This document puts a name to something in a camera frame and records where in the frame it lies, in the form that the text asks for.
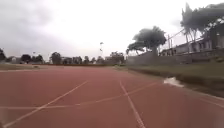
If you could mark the floodlight pole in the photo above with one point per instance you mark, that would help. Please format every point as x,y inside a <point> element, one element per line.
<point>101,48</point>

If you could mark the broad dark tree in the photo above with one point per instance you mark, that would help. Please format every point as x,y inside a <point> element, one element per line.
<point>150,37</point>

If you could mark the row of trees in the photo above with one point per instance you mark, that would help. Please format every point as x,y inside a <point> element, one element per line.
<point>56,58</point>

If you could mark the utility pole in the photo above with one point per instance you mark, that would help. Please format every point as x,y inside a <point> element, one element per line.
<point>168,41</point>

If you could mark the pale puddle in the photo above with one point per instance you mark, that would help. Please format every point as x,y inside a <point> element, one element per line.
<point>173,82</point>

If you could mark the pale building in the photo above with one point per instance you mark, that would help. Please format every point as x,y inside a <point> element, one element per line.
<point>190,46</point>

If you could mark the dark kerb strip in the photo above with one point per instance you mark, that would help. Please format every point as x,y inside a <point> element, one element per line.
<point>203,83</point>

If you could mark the tall dark tree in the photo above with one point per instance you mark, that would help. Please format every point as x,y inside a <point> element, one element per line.
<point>196,18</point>

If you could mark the grey boundary wall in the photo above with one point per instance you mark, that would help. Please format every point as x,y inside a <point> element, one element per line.
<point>146,59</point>

